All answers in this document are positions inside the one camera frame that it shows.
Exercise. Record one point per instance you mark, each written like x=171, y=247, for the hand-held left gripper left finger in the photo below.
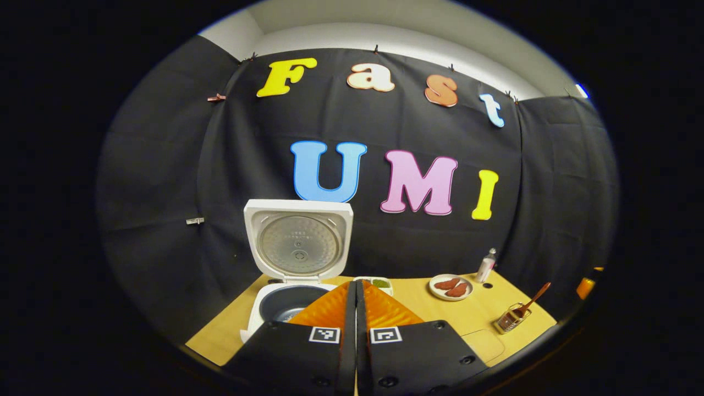
x=347, y=352

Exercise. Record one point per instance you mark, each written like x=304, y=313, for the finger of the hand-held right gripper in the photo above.
x=585, y=289

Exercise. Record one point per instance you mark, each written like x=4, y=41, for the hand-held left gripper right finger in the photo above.
x=362, y=357

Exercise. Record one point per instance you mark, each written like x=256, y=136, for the brown wooden spoon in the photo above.
x=531, y=301

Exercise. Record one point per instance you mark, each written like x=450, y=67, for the white rice cooker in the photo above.
x=300, y=245

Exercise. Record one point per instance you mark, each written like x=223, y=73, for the white divided grain tray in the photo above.
x=380, y=284

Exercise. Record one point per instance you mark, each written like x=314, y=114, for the white round plate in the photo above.
x=437, y=291

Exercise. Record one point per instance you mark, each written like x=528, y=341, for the clear bottle pink label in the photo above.
x=485, y=267

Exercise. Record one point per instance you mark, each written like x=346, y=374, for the brown meat slice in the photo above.
x=446, y=284
x=458, y=290

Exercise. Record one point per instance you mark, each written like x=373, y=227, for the short ceiling light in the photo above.
x=582, y=91

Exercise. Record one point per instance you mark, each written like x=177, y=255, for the black backdrop cloth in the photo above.
x=165, y=192

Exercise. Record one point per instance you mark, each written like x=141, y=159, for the red cloth clip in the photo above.
x=216, y=98

